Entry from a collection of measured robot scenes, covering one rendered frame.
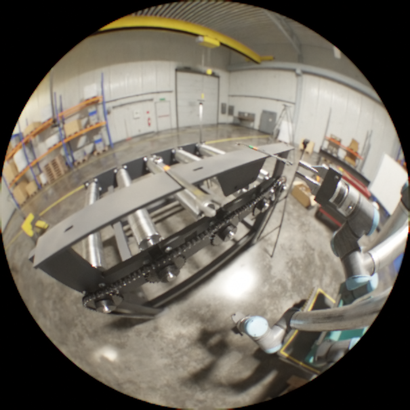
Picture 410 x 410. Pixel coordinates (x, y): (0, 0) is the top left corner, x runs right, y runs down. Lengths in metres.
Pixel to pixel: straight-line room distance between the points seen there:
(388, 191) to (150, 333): 5.37
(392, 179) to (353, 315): 4.39
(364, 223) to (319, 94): 10.43
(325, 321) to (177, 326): 1.12
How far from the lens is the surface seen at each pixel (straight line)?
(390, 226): 0.98
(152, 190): 0.26
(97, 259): 0.61
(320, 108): 10.50
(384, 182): 4.71
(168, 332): 1.36
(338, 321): 0.51
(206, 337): 1.33
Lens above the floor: 1.31
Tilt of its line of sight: 42 degrees down
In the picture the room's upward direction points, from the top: 1 degrees clockwise
